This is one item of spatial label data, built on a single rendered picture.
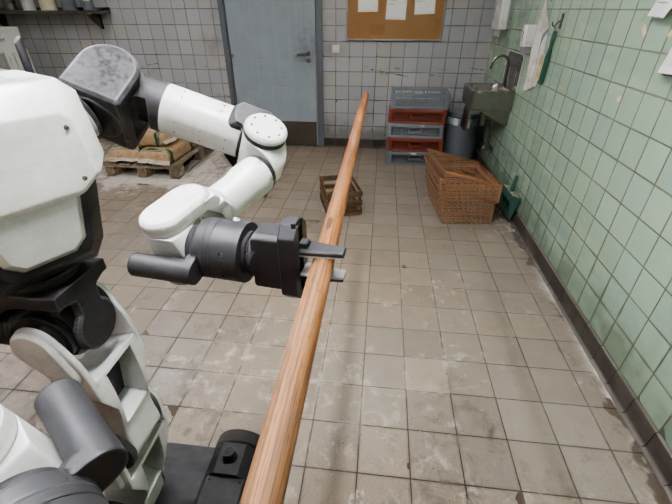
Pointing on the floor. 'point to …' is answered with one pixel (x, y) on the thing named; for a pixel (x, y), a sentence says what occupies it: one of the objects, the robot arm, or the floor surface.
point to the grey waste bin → (453, 142)
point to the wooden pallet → (160, 165)
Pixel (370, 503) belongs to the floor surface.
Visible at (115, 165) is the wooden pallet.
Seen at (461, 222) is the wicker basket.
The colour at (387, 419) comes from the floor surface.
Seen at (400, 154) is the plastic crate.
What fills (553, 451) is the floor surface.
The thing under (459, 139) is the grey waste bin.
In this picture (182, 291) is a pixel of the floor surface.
